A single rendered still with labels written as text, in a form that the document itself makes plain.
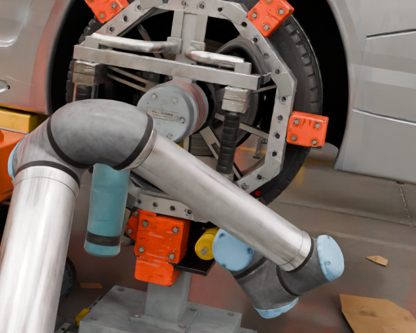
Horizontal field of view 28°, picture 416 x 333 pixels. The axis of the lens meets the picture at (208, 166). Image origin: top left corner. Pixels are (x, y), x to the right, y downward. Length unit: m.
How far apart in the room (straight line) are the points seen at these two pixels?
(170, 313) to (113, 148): 0.97
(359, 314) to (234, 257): 1.56
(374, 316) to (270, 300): 1.53
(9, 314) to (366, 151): 1.12
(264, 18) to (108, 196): 0.56
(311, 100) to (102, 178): 0.54
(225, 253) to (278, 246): 0.16
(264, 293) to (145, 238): 0.45
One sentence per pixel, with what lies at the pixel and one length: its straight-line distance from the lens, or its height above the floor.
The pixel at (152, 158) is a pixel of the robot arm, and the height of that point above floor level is 0.85.
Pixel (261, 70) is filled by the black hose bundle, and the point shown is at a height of 0.99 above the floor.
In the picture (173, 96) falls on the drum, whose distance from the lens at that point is 1.87.
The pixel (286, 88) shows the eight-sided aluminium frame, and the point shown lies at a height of 0.94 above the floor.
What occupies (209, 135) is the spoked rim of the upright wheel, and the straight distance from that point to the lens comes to 2.12.
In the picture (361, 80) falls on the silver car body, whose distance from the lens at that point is 2.10.
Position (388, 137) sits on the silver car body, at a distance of 2.12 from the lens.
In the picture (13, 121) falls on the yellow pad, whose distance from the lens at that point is 2.34.
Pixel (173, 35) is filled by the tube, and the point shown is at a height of 1.02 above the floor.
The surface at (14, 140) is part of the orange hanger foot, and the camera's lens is 2.24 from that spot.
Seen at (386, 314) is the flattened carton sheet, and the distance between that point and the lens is 3.34.
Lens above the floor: 1.17
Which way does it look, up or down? 13 degrees down
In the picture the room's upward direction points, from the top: 9 degrees clockwise
